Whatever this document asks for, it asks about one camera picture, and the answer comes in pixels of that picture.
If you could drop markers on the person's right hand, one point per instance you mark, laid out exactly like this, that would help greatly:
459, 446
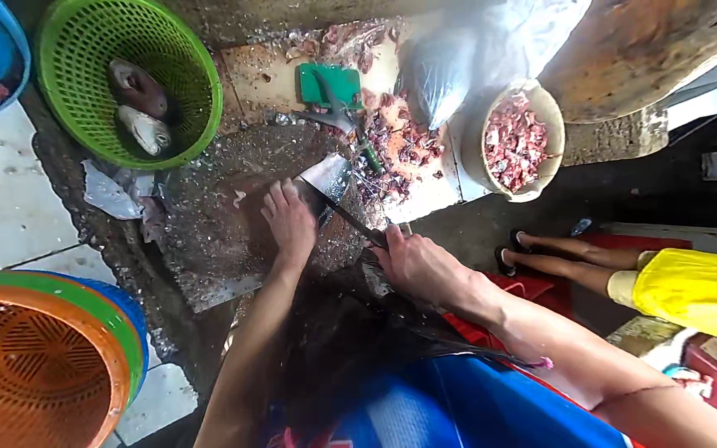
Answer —
430, 270

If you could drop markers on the person's left hand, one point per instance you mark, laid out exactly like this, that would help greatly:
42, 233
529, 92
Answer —
294, 224

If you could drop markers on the person's right fingers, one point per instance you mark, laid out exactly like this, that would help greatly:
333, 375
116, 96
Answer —
394, 240

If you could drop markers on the person's left middle finger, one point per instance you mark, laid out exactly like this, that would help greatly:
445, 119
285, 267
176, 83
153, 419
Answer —
279, 194

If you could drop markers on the person's left little finger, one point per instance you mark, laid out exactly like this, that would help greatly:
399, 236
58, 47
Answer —
267, 213

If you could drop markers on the person's left index finger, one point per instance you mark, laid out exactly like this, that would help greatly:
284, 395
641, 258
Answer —
290, 190

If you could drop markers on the person's left ring finger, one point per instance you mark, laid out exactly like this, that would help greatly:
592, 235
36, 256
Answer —
271, 203

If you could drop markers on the silver fish piece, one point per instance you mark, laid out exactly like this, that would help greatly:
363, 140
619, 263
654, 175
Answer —
333, 174

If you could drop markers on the long dark-bladed knife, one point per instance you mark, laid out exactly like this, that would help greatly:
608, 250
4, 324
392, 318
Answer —
346, 215

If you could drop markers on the person's left forearm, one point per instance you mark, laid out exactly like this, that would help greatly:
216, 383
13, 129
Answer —
252, 345

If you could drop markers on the person's right forearm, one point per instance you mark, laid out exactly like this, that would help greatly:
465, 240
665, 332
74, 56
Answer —
582, 354

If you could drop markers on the large dark chopping board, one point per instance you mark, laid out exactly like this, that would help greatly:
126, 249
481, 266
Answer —
221, 230

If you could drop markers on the grey fish tail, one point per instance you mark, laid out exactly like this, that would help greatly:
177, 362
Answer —
337, 117

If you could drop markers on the pile of fish scraps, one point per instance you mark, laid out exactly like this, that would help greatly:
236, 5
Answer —
403, 134

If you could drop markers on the green rectangular sponge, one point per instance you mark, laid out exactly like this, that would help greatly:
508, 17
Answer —
346, 84

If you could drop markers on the cream plastic bucket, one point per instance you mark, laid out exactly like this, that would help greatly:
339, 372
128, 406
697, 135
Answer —
489, 163

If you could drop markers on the red plastic stool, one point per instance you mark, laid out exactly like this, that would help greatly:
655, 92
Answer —
520, 287

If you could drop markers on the silver-white fish head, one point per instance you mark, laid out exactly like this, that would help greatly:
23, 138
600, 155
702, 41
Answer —
142, 129

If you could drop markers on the pile of chopped fish meat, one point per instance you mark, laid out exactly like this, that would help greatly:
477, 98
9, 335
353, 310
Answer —
516, 143

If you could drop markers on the crumpled white plastic scrap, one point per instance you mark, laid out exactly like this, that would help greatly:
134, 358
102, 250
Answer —
108, 191

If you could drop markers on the dark blue plastic basket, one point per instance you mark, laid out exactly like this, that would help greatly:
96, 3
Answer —
129, 311

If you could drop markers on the dark fish head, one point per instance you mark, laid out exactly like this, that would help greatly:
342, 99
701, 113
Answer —
142, 93

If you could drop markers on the clear plastic bag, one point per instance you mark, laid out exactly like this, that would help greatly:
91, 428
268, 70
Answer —
449, 74

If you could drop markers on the light green basket rim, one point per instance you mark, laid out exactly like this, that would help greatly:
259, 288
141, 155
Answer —
94, 305

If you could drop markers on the green plastic basket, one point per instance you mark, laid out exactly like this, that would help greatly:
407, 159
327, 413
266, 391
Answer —
72, 118

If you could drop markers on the orange plastic basket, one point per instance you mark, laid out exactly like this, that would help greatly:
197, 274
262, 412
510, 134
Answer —
28, 373

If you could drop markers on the large round wooden block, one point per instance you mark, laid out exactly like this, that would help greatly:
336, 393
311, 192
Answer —
632, 56

